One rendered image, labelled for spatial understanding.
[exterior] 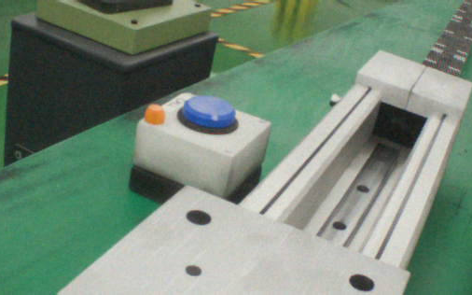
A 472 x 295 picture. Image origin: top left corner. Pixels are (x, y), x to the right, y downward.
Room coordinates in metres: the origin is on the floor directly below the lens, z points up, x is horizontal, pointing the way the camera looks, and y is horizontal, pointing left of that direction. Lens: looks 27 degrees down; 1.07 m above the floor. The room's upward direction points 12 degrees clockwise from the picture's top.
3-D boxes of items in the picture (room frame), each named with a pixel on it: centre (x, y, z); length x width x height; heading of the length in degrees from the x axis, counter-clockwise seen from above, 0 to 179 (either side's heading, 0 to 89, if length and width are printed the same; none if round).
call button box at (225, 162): (0.50, 0.01, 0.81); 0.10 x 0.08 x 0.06; 71
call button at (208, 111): (0.50, 0.02, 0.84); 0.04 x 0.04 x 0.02
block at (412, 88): (0.62, -0.14, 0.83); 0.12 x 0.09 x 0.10; 71
